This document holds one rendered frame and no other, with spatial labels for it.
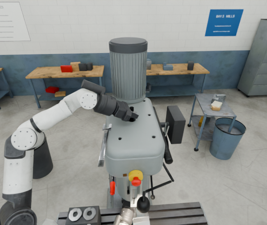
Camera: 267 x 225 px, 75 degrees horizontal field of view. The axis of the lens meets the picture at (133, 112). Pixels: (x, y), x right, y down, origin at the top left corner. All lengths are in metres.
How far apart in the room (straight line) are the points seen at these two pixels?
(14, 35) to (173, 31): 4.05
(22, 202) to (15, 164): 0.13
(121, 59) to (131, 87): 0.16
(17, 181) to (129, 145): 0.41
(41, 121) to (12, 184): 0.23
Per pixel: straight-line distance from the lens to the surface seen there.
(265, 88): 6.23
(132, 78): 0.91
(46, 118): 0.72
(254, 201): 3.24
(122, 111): 0.76
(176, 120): 1.16
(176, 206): 1.72
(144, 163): 0.73
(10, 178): 0.76
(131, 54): 0.88
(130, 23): 4.92
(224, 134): 3.17
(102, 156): 0.66
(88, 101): 0.68
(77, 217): 1.47
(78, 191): 2.94
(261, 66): 5.78
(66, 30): 5.10
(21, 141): 0.71
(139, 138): 0.74
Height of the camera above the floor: 2.38
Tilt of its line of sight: 33 degrees down
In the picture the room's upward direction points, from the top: straight up
